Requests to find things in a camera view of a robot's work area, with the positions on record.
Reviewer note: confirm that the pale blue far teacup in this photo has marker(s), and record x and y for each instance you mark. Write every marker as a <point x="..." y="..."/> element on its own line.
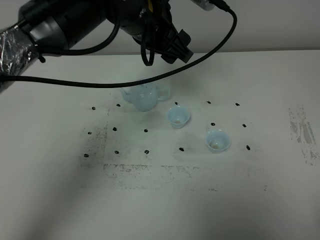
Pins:
<point x="178" y="116"/>

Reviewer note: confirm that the pale blue porcelain teapot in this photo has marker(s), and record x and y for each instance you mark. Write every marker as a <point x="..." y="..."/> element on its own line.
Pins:
<point x="145" y="97"/>

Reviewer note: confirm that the pale blue near teacup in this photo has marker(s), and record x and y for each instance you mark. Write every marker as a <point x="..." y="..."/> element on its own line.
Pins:
<point x="217" y="141"/>

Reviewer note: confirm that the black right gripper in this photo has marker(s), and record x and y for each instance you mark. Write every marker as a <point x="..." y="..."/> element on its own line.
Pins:
<point x="149" y="23"/>

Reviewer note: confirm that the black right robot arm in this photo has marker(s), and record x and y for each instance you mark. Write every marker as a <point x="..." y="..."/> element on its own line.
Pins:
<point x="54" y="27"/>

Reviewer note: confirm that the pale blue teacup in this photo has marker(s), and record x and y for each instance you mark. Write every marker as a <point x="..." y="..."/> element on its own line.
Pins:
<point x="178" y="116"/>
<point x="217" y="141"/>

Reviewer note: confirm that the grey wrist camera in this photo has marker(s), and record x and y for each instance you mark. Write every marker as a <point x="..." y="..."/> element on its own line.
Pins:
<point x="207" y="5"/>

